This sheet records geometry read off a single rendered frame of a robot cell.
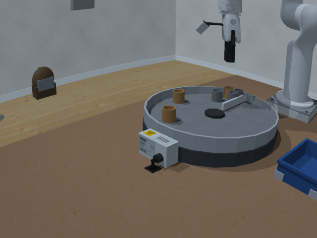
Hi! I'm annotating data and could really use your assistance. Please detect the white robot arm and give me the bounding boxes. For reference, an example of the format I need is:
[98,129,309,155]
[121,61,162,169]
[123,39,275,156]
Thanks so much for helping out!
[218,0,317,109]

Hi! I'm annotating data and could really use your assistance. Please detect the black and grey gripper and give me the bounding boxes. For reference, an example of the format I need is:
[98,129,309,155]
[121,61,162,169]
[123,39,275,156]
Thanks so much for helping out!
[219,12,241,62]

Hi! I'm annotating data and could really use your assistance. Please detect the bronze bushing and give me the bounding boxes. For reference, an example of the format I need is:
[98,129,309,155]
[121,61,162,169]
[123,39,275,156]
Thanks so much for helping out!
[173,89,185,104]
[162,105,176,123]
[223,86,234,99]

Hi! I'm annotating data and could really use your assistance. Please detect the grey cylinder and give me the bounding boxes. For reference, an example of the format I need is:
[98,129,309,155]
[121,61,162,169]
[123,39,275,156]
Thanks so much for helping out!
[233,89,243,96]
[227,90,238,100]
[211,88,223,103]

